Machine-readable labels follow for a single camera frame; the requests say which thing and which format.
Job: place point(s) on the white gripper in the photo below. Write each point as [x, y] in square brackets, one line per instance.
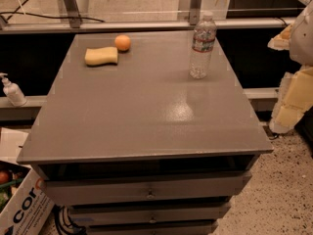
[303, 39]

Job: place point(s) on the white pump dispenser bottle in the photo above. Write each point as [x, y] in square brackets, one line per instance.
[12, 91]

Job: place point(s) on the bottom grey drawer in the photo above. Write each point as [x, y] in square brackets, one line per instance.
[194, 227]

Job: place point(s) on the white cardboard box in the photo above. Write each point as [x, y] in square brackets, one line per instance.
[28, 208]

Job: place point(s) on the grey drawer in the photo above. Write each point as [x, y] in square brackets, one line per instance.
[149, 214]
[142, 189]
[194, 227]

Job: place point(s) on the yellow sponge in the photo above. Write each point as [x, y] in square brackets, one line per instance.
[101, 56]

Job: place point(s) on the middle grey drawer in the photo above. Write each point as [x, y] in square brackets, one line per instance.
[149, 214]

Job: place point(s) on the clear plastic water bottle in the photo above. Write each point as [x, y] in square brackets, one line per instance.
[202, 46]

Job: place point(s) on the grey drawer cabinet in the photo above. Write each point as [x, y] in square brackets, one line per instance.
[144, 116]

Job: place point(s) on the orange fruit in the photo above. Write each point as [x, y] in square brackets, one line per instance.
[122, 43]

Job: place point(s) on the red tomato in box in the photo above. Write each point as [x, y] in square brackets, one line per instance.
[5, 176]

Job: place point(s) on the top grey drawer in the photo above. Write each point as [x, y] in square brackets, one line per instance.
[142, 189]

